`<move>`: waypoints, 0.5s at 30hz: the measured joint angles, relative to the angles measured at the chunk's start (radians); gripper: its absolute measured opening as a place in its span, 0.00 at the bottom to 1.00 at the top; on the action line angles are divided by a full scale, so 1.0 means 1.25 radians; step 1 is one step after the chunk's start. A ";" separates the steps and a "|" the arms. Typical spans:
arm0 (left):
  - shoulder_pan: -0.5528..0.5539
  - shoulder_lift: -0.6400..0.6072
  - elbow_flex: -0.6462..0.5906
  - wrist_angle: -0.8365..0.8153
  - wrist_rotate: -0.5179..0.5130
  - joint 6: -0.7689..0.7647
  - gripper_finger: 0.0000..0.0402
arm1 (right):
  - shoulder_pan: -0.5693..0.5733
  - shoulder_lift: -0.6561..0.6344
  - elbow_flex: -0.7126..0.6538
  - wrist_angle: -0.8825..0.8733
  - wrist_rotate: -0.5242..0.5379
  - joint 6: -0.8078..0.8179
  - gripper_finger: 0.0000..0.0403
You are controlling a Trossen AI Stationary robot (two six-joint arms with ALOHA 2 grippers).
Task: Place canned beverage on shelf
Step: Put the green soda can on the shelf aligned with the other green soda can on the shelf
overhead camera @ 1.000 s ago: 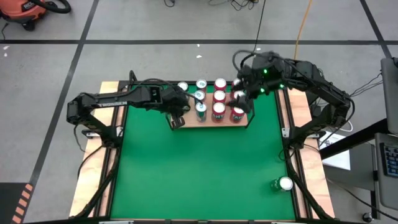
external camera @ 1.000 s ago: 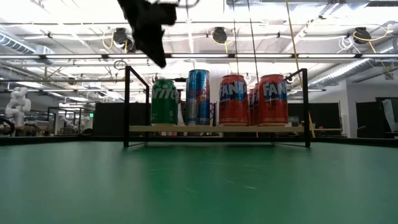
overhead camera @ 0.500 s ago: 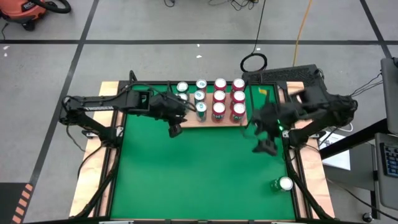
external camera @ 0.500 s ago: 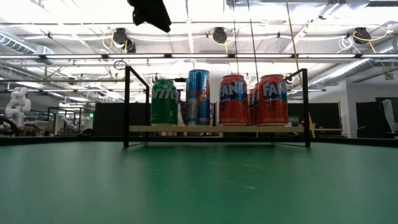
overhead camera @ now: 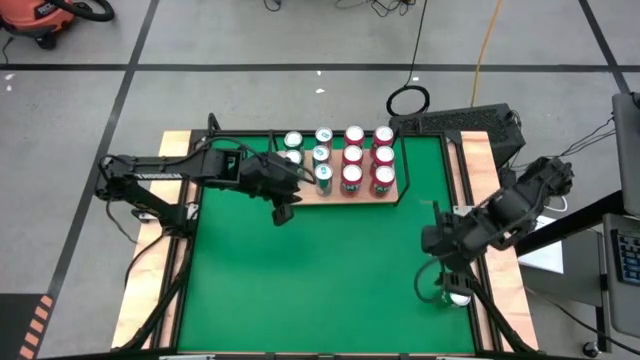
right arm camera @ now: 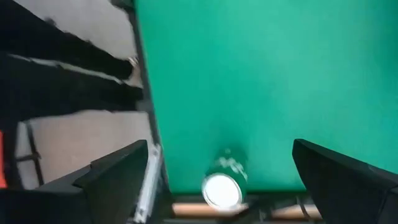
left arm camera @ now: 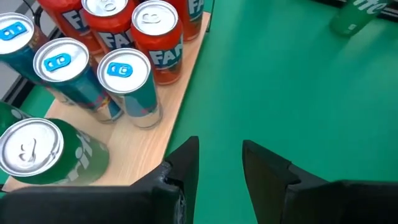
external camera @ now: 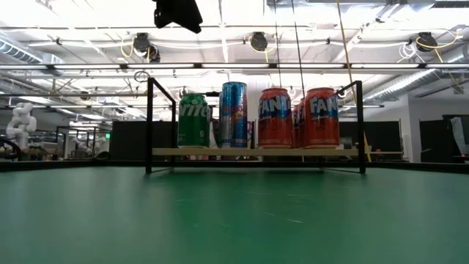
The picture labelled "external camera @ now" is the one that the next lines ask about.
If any yellow cable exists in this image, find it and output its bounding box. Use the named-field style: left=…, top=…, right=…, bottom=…
left=336, top=0, right=372, bottom=163

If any small hanging metal ring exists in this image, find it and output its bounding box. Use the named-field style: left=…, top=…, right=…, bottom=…
left=133, top=70, right=151, bottom=84

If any long ceiling light bar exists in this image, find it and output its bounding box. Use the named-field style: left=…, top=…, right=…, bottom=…
left=0, top=62, right=469, bottom=70

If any round black ceiling fixture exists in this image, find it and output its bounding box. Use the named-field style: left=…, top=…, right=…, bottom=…
left=132, top=32, right=161, bottom=63
left=250, top=32, right=269, bottom=52
left=416, top=31, right=438, bottom=52

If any silver ventilation duct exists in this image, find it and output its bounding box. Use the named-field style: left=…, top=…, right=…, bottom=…
left=364, top=51, right=469, bottom=103

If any thin black hanging cable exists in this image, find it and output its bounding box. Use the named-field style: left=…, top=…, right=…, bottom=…
left=291, top=0, right=305, bottom=89

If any black curved hose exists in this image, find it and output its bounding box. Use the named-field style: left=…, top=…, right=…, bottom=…
left=0, top=137, right=21, bottom=161

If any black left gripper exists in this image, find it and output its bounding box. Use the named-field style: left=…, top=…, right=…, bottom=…
left=152, top=0, right=204, bottom=34

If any wooden shelf with black frame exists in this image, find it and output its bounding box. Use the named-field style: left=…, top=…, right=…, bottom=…
left=145, top=76, right=367, bottom=175

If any silver blue energy drink can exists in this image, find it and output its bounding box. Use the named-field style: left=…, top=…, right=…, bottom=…
left=218, top=81, right=249, bottom=149

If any black cabinet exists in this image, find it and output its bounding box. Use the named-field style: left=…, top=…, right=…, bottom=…
left=339, top=120, right=402, bottom=152

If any white hanging sheet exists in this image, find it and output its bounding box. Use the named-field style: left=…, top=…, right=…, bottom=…
left=449, top=116, right=469, bottom=155

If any green soda can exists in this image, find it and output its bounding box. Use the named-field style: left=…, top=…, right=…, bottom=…
left=177, top=93, right=212, bottom=149

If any black partition panel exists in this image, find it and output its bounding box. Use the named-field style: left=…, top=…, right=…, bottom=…
left=109, top=120, right=180, bottom=161

